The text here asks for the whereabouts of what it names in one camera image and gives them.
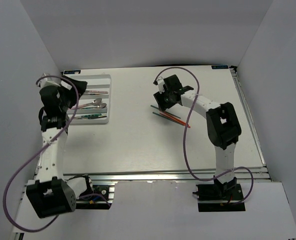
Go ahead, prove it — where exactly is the pink handled spoon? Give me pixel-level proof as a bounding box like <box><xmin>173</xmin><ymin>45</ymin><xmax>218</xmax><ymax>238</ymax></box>
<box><xmin>77</xmin><ymin>98</ymin><xmax>102</xmax><ymax>109</ymax></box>

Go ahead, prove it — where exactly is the aluminium table frame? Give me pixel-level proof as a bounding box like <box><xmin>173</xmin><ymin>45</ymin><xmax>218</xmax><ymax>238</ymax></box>
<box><xmin>11</xmin><ymin>65</ymin><xmax>273</xmax><ymax>240</ymax></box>

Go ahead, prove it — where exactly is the orange chopstick lower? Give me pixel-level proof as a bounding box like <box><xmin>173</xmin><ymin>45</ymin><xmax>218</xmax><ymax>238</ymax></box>
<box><xmin>171</xmin><ymin>118</ymin><xmax>191</xmax><ymax>128</ymax></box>

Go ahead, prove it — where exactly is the white cutlery tray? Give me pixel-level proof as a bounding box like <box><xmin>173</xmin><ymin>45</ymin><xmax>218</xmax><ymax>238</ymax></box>
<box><xmin>63</xmin><ymin>71</ymin><xmax>112</xmax><ymax>125</ymax></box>

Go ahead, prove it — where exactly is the pink handled knife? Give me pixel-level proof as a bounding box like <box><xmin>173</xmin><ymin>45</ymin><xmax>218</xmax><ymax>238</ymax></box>
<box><xmin>84</xmin><ymin>90</ymin><xmax>109</xmax><ymax>95</ymax></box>

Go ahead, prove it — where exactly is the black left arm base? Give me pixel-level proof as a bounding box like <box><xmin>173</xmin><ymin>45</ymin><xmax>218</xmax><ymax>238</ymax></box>
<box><xmin>75</xmin><ymin>179</ymin><xmax>117</xmax><ymax>210</ymax></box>

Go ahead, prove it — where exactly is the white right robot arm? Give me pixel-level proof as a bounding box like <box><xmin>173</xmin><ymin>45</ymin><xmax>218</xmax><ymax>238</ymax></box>
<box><xmin>153</xmin><ymin>75</ymin><xmax>242</xmax><ymax>200</ymax></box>

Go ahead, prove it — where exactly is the orange chopstick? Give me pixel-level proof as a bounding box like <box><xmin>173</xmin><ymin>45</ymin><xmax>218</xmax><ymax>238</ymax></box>
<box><xmin>171</xmin><ymin>118</ymin><xmax>191</xmax><ymax>128</ymax></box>
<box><xmin>159</xmin><ymin>111</ymin><xmax>188</xmax><ymax>126</ymax></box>

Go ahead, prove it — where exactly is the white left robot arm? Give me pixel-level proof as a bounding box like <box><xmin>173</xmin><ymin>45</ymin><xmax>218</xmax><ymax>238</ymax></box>
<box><xmin>26</xmin><ymin>77</ymin><xmax>94</xmax><ymax>219</ymax></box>

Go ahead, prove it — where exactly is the green handled fork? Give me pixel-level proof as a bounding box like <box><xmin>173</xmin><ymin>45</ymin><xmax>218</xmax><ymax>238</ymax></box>
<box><xmin>75</xmin><ymin>113</ymin><xmax>106</xmax><ymax>120</ymax></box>

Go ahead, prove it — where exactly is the teal chopstick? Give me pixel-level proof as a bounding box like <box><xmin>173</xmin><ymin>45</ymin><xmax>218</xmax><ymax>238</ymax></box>
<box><xmin>150</xmin><ymin>105</ymin><xmax>181</xmax><ymax>119</ymax></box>
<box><xmin>152</xmin><ymin>112</ymin><xmax>174</xmax><ymax>122</ymax></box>

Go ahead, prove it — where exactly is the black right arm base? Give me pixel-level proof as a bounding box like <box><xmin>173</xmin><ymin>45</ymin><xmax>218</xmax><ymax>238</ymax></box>
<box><xmin>192</xmin><ymin>184</ymin><xmax>246</xmax><ymax>213</ymax></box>

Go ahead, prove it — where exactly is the orange chopstick upper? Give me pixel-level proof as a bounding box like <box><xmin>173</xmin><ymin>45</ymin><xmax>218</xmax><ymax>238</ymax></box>
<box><xmin>159</xmin><ymin>111</ymin><xmax>188</xmax><ymax>126</ymax></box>

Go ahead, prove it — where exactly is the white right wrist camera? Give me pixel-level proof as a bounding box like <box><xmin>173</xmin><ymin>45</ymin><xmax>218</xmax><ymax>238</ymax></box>
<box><xmin>153</xmin><ymin>76</ymin><xmax>165</xmax><ymax>94</ymax></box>

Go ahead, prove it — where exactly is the green handled spoon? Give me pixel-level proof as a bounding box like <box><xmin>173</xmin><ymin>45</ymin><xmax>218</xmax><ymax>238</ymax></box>
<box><xmin>71</xmin><ymin>103</ymin><xmax>107</xmax><ymax>110</ymax></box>

